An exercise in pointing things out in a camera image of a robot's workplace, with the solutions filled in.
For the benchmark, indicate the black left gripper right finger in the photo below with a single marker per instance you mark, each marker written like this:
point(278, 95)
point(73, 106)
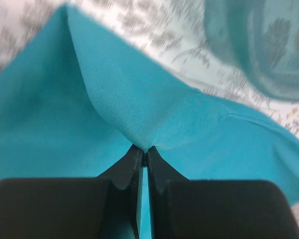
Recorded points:
point(215, 209)

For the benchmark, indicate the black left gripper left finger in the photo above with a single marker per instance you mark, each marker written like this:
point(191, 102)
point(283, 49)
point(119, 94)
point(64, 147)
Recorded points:
point(104, 207)

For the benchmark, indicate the teal t-shirt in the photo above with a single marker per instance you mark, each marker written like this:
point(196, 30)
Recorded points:
point(98, 141)

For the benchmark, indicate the floral patterned table mat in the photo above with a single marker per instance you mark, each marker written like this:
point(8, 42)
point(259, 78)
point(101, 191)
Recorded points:
point(164, 37)

